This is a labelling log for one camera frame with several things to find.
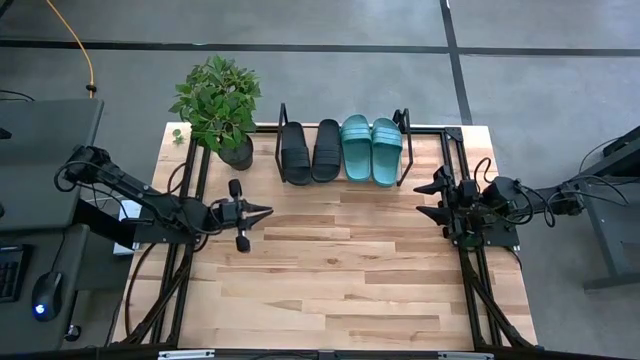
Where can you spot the black plant pot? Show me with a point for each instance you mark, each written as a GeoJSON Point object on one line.
{"type": "Point", "coordinates": [240, 157]}

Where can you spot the wooden shelf with black frame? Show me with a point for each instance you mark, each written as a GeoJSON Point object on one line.
{"type": "Point", "coordinates": [407, 150]}

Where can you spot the black aluminium rig frame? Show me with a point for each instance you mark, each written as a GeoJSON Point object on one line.
{"type": "Point", "coordinates": [455, 134]}

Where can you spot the teal rubber slide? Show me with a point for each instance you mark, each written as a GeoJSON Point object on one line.
{"type": "Point", "coordinates": [356, 150]}
{"type": "Point", "coordinates": [386, 152]}

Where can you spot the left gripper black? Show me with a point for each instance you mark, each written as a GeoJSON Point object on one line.
{"type": "Point", "coordinates": [239, 220]}

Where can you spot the white box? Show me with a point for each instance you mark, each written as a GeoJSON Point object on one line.
{"type": "Point", "coordinates": [131, 210]}

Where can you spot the green leafy plant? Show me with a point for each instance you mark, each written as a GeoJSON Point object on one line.
{"type": "Point", "coordinates": [217, 100]}

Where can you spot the fallen green leaf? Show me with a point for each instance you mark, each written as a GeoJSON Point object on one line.
{"type": "Point", "coordinates": [177, 137]}

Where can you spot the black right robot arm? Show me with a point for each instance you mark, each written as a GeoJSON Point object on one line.
{"type": "Point", "coordinates": [500, 197]}

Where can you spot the small black device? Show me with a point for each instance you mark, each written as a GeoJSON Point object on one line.
{"type": "Point", "coordinates": [4, 133]}

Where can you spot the silver metal bracket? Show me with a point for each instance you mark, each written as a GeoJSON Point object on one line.
{"type": "Point", "coordinates": [185, 354]}
{"type": "Point", "coordinates": [465, 356]}

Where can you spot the dark grey desk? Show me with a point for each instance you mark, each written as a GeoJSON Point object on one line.
{"type": "Point", "coordinates": [20, 335]}

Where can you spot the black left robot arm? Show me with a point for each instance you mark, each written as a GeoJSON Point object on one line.
{"type": "Point", "coordinates": [130, 187]}

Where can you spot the black keyboard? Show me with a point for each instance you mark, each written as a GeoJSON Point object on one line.
{"type": "Point", "coordinates": [10, 275]}

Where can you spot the black round knob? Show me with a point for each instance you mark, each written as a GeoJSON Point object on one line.
{"type": "Point", "coordinates": [73, 333]}

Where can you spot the grey metal stand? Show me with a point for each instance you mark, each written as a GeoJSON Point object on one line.
{"type": "Point", "coordinates": [610, 235]}

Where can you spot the black computer mouse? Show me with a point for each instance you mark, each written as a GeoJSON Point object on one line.
{"type": "Point", "coordinates": [47, 295]}

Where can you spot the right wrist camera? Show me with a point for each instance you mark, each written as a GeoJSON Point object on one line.
{"type": "Point", "coordinates": [468, 192]}

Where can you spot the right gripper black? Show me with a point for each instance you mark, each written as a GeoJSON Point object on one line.
{"type": "Point", "coordinates": [452, 210]}

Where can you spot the black rubber slide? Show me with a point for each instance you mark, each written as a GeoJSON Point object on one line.
{"type": "Point", "coordinates": [327, 150]}
{"type": "Point", "coordinates": [296, 152]}

